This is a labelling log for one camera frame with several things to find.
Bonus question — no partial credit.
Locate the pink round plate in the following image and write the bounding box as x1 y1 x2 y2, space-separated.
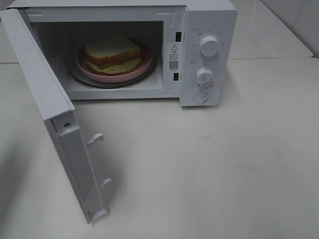
76 38 157 85

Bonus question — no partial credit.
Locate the white upper microwave knob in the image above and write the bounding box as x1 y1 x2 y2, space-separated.
199 35 219 57

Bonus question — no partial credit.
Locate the white microwave oven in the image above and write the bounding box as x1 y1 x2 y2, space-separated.
6 0 237 107

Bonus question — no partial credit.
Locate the white microwave door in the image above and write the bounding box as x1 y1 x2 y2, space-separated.
0 8 112 224

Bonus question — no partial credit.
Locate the white lower microwave knob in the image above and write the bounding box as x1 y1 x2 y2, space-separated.
195 68 214 86

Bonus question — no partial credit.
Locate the white microwave knob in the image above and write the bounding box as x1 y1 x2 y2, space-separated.
199 35 219 57
195 68 214 86

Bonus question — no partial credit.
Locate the white bread sandwich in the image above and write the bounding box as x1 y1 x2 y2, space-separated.
83 36 142 75

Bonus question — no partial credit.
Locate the round microwave door button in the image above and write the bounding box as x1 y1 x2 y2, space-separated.
193 91 208 103

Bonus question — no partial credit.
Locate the glass microwave turntable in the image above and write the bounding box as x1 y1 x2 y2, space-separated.
68 60 157 89

